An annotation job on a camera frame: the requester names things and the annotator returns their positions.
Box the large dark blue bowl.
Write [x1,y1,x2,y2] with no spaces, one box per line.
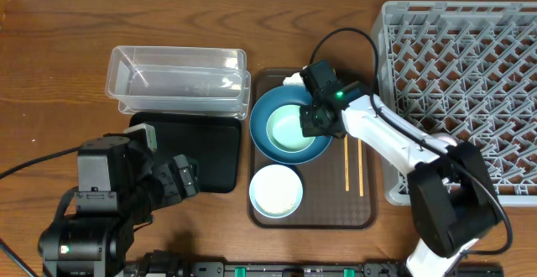
[250,86,332,165]

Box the small mint green bowl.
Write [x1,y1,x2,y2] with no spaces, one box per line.
[266,104,315,153]

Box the white pink paper cup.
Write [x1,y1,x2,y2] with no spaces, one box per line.
[432,133,458,146]

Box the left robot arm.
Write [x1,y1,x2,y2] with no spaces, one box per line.
[38,134,200,276]

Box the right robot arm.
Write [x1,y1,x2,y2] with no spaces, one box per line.
[300,78,508,276]

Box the grey dishwasher rack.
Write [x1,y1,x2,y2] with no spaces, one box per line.
[372,1,536,206]

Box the left wooden chopstick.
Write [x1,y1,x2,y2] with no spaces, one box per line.
[343,136,350,191]

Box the wooden chopstick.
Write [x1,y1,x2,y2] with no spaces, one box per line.
[357,139,364,197]
[343,136,350,191]

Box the right wooden chopstick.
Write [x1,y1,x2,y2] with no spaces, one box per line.
[357,139,364,197]

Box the crumpled white tissue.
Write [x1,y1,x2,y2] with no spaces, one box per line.
[283,66,308,87]

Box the black plastic bin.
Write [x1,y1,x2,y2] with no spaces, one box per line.
[129,112,242,193]

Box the brown plastic serving tray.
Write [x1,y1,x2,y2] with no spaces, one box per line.
[246,67,378,231]

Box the clear plastic bin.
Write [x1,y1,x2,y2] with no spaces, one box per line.
[106,45,251,120]

